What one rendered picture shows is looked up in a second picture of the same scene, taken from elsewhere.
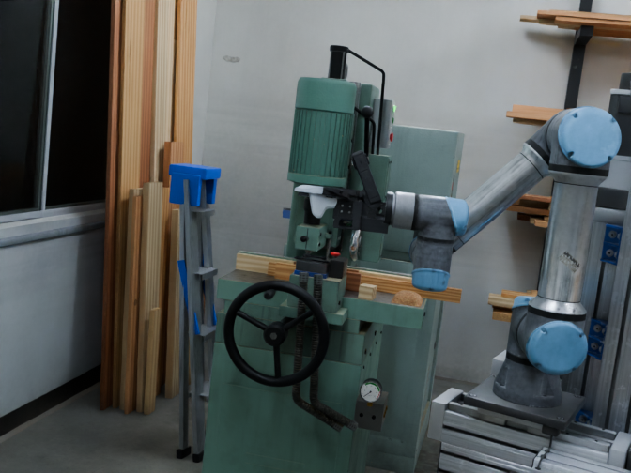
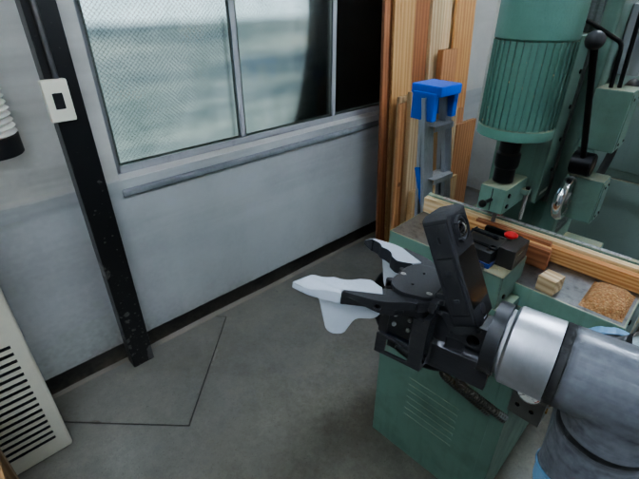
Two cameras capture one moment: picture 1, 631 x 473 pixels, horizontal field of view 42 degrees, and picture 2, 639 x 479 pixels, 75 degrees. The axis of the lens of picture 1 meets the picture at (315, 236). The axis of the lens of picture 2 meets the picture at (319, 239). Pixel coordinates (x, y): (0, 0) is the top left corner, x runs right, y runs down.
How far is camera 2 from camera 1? 134 cm
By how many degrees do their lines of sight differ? 39
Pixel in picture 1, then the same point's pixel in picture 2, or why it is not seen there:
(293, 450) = (449, 394)
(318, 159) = (513, 108)
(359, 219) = (420, 353)
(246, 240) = not seen: hidden behind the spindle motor
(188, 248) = (422, 158)
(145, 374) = not seen: hidden behind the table
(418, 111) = not seen: outside the picture
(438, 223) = (609, 431)
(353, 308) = (526, 297)
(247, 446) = (411, 373)
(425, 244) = (569, 447)
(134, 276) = (397, 165)
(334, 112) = (544, 42)
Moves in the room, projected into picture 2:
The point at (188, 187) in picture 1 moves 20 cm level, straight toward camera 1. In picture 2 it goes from (425, 105) to (414, 115)
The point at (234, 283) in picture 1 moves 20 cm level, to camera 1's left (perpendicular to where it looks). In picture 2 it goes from (403, 239) to (344, 220)
